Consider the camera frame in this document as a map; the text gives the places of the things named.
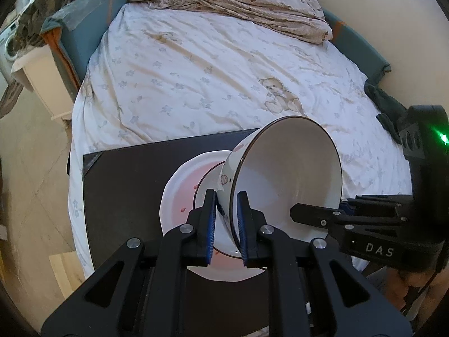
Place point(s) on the camouflage cloth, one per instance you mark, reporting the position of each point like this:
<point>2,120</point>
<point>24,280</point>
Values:
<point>52,0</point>

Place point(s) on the small pink strawberry plate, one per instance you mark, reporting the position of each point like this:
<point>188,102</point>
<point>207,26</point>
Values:
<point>175,203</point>

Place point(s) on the dark green cloth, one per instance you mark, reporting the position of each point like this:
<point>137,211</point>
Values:
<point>386,108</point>

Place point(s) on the teal padded bed frame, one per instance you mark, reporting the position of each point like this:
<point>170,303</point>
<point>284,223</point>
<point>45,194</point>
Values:
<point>80,42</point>

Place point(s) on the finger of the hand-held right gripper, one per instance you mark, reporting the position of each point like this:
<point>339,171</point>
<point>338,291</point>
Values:
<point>379,205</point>
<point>312,216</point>

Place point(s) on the person's right hand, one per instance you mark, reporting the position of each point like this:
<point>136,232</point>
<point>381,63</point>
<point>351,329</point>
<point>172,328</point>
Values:
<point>398,288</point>

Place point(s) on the white fish-print bowl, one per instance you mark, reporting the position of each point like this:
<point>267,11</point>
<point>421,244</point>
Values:
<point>287,168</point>
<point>212,186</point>

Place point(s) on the black board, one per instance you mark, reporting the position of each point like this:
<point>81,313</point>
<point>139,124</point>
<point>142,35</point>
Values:
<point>122,182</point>

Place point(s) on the light wooden plank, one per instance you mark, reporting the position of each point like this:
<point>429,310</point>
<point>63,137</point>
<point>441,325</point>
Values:
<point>66,270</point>

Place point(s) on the cream bedside cabinet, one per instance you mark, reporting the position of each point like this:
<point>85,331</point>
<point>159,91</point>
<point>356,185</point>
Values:
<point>42,80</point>

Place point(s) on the white printed bed sheet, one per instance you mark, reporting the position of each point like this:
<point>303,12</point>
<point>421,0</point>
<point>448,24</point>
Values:
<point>210,77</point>

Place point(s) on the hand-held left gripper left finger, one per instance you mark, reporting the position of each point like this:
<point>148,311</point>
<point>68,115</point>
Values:
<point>210,231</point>

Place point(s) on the patterned floor mat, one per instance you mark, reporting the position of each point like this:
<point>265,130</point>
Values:
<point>10,98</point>

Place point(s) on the white washing machine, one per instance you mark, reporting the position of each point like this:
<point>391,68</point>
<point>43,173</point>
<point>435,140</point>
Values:
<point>8,47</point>

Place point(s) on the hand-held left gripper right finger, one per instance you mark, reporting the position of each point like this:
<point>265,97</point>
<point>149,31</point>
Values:
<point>242,231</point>

